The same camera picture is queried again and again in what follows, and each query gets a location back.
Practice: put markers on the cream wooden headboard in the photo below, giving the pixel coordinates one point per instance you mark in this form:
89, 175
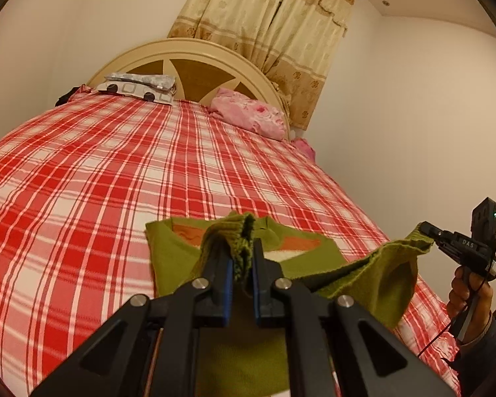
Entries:
198, 70

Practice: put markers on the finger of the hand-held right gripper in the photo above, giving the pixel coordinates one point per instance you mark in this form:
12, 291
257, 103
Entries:
448, 250
434, 230

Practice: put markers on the grey patterned pillow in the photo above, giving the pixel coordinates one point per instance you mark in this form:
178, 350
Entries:
138, 87

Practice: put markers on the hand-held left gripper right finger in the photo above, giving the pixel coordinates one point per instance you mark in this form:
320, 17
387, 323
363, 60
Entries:
257, 293

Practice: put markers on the dark cloth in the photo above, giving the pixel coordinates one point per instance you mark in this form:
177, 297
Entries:
68, 95

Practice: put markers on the pink cloth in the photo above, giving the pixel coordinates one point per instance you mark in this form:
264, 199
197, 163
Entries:
305, 149

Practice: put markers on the green orange striped knit sweater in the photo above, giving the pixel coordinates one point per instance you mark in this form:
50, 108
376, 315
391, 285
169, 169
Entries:
355, 281

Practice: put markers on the red plaid bed sheet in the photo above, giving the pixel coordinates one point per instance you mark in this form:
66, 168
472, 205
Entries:
107, 173

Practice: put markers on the pink floral pillow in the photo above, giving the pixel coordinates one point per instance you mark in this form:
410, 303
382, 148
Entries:
248, 111

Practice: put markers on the person's right forearm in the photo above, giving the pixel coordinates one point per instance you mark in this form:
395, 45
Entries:
481, 351

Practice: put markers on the beige floral curtain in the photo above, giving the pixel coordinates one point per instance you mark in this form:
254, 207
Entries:
310, 41
227, 12

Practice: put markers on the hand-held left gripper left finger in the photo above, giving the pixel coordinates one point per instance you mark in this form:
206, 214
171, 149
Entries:
228, 293

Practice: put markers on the person's right hand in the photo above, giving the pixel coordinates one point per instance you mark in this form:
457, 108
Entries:
481, 306

